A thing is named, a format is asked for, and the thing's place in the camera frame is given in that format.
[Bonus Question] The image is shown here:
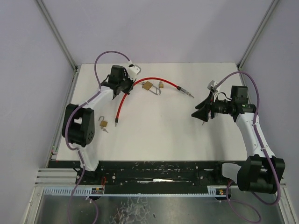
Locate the red cable lock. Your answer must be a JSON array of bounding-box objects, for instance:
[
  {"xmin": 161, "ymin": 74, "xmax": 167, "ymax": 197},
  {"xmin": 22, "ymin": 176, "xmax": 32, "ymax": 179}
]
[{"xmin": 114, "ymin": 77, "xmax": 194, "ymax": 127}]

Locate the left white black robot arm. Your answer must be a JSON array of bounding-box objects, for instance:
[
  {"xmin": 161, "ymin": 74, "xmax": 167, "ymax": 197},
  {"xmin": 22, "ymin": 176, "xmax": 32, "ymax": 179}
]
[{"xmin": 62, "ymin": 63, "xmax": 141, "ymax": 172}]

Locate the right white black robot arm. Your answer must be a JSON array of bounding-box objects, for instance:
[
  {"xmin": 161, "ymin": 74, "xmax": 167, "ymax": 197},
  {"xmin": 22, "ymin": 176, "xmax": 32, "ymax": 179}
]
[{"xmin": 192, "ymin": 84, "xmax": 285, "ymax": 194}]

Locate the open brass padlock with key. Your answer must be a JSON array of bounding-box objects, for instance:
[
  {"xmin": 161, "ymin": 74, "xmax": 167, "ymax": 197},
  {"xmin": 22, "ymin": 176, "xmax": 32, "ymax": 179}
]
[{"xmin": 99, "ymin": 116, "xmax": 108, "ymax": 133}]

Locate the large brass long-shackle padlock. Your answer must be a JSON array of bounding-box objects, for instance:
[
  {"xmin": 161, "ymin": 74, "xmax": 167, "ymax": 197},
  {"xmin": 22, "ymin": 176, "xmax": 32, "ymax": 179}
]
[{"xmin": 142, "ymin": 81, "xmax": 162, "ymax": 96}]

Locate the small brass padlock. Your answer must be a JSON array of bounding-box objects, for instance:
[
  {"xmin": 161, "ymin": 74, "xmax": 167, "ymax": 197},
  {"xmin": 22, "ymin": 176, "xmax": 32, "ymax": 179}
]
[{"xmin": 158, "ymin": 82, "xmax": 164, "ymax": 88}]

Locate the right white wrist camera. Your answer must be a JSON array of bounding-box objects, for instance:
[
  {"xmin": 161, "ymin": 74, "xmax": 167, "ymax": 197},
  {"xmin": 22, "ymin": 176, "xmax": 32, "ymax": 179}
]
[{"xmin": 207, "ymin": 80, "xmax": 218, "ymax": 93}]

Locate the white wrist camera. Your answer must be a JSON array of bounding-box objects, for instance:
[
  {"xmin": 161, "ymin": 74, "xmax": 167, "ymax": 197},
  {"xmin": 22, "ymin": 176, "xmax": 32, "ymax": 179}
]
[
  {"xmin": 127, "ymin": 64, "xmax": 141, "ymax": 81},
  {"xmin": 207, "ymin": 80, "xmax": 218, "ymax": 93}
]

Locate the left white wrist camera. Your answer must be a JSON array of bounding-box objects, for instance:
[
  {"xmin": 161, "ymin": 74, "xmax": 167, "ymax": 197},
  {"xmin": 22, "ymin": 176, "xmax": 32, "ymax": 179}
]
[{"xmin": 127, "ymin": 64, "xmax": 141, "ymax": 81}]

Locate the right aluminium frame post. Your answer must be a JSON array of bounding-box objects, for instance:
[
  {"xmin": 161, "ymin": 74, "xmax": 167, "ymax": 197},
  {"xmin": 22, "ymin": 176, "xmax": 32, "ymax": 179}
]
[{"xmin": 236, "ymin": 0, "xmax": 282, "ymax": 69}]

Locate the aluminium frame post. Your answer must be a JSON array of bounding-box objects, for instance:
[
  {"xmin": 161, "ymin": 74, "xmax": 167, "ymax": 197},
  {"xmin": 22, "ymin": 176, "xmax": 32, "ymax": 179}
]
[
  {"xmin": 35, "ymin": 0, "xmax": 79, "ymax": 70},
  {"xmin": 236, "ymin": 0, "xmax": 282, "ymax": 69}
]

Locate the left aluminium frame post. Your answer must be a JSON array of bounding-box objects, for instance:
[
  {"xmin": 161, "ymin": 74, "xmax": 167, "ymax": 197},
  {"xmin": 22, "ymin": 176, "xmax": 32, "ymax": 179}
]
[{"xmin": 35, "ymin": 0, "xmax": 79, "ymax": 70}]

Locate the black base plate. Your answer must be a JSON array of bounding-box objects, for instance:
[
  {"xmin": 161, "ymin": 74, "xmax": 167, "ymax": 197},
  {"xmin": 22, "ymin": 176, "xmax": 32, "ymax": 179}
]
[{"xmin": 73, "ymin": 161, "xmax": 228, "ymax": 196}]

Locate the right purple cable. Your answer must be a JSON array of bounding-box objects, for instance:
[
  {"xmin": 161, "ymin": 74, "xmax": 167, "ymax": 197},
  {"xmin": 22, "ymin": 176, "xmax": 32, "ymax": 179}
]
[{"xmin": 216, "ymin": 71, "xmax": 281, "ymax": 222}]

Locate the grey slotted cable duct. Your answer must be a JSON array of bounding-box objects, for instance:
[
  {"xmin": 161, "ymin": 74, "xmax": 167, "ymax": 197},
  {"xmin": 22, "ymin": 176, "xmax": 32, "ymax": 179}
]
[{"xmin": 43, "ymin": 187, "xmax": 105, "ymax": 196}]

